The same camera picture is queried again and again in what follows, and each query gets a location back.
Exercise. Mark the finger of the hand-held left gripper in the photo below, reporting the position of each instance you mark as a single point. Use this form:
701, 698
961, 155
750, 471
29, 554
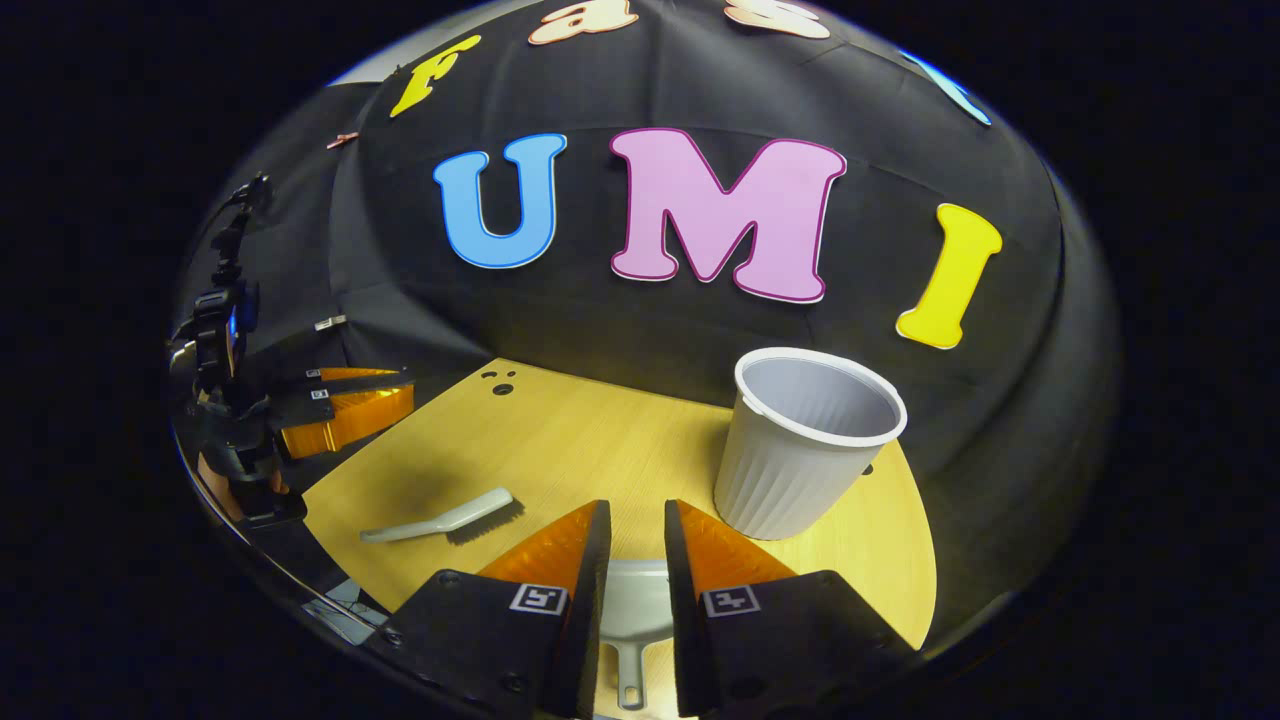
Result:
360, 379
350, 420

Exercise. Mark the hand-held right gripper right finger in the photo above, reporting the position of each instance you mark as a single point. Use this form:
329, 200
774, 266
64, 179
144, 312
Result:
682, 620

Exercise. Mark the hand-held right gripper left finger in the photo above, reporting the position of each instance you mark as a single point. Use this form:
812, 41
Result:
590, 600

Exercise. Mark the white dustpan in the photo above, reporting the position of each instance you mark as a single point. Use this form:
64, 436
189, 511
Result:
635, 610

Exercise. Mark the white ribbed garbage bin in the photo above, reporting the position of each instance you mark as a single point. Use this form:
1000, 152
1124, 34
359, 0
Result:
780, 480

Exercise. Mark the wooden desktop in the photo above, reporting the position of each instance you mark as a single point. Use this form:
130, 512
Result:
580, 440

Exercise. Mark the white cloth clip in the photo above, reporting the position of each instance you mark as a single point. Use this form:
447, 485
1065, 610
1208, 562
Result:
330, 322

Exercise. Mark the red cloth clip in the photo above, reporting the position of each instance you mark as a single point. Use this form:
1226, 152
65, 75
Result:
342, 140

